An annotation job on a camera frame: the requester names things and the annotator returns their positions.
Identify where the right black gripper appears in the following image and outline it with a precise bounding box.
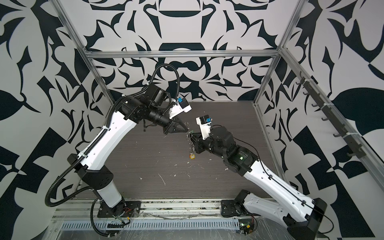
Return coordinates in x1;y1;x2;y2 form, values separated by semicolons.
189;130;230;161

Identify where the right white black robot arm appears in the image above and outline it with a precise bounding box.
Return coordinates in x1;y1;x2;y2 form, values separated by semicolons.
188;127;328;240

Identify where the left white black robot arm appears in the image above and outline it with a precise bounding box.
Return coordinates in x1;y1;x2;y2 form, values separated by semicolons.
68;84;192;210

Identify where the small green circuit board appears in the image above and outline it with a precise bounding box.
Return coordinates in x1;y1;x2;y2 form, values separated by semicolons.
239;218;258;235

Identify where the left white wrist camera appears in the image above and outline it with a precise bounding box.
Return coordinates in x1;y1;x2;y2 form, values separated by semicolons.
168;97;192;119

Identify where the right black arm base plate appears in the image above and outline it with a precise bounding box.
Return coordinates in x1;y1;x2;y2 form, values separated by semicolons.
221;200;260;218

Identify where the white slotted cable duct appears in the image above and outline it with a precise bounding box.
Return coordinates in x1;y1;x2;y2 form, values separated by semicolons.
61;219;240;231

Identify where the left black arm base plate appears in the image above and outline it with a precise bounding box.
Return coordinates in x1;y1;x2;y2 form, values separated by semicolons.
97;201;142;218

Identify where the left black corrugated cable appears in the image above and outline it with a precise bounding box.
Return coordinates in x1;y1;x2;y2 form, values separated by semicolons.
44;63;181;238

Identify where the black wall hook rail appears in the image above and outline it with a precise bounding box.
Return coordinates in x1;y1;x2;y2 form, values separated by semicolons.
298;71;367;159

